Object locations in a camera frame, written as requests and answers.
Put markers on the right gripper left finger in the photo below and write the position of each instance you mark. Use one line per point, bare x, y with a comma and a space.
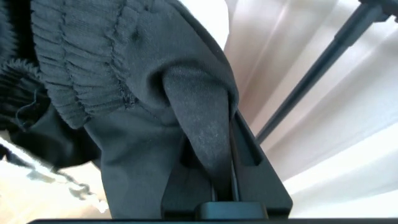
183, 193

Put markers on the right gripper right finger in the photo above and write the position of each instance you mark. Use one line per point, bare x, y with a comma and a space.
261, 186

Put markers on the black shorts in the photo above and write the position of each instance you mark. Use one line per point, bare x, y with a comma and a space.
124, 62

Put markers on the black clothes rack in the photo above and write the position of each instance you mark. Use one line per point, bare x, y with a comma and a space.
311, 77

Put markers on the beige curtain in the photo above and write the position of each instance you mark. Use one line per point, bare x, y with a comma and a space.
326, 124

